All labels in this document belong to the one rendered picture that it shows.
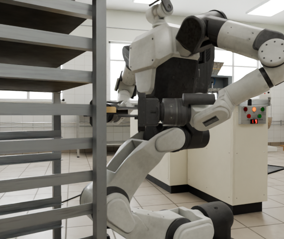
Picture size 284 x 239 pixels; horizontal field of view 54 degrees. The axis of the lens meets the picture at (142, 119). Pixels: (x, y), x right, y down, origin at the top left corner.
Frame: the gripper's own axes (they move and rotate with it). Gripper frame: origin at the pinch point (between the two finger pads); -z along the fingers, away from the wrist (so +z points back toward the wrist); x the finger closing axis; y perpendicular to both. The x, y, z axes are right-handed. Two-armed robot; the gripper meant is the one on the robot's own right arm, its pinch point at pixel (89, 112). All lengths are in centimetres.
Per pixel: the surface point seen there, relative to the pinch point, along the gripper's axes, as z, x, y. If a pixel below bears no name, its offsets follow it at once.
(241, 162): 130, -37, 40
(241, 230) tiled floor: 102, -77, 45
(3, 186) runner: -49, -18, 15
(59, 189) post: -7.4, -31.3, -9.9
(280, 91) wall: 681, 61, 48
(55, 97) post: -8.5, 6.2, -10.6
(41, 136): -13.7, -9.3, -13.2
